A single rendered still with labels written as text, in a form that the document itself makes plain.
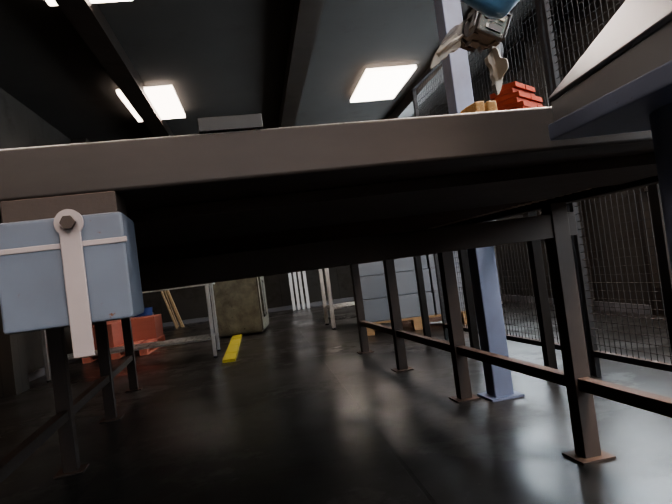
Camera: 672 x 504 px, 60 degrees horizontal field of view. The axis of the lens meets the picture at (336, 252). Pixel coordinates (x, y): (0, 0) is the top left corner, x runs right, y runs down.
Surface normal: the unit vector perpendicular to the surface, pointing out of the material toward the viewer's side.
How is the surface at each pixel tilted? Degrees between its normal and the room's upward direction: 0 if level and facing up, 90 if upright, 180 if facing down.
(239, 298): 92
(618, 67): 90
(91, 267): 90
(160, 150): 90
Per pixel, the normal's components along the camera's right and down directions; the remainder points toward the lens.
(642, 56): -0.99, 0.13
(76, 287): 0.20, -0.05
